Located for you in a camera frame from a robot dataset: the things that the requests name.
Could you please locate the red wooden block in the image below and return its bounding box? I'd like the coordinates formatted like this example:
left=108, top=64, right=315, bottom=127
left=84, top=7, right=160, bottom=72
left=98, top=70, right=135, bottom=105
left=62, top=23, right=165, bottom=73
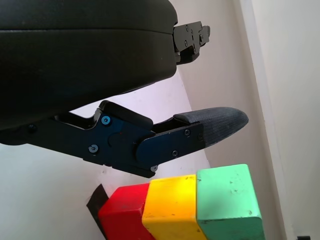
left=97, top=182, right=156, bottom=240

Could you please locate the yellow wooden block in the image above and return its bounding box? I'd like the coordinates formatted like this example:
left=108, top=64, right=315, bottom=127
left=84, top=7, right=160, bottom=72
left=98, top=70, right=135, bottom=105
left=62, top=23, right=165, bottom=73
left=141, top=174, right=209, bottom=240

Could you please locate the black tape strip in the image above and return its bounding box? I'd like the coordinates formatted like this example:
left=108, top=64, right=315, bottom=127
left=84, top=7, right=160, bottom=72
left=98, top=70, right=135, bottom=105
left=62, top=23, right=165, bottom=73
left=85, top=183, right=110, bottom=236

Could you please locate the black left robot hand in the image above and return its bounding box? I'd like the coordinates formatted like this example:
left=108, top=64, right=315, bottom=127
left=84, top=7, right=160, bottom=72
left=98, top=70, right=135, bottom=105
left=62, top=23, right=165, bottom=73
left=0, top=0, right=250, bottom=179

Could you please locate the green wooden block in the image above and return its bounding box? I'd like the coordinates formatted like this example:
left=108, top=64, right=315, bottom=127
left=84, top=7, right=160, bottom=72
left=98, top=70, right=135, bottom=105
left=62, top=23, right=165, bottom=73
left=195, top=163, right=266, bottom=240

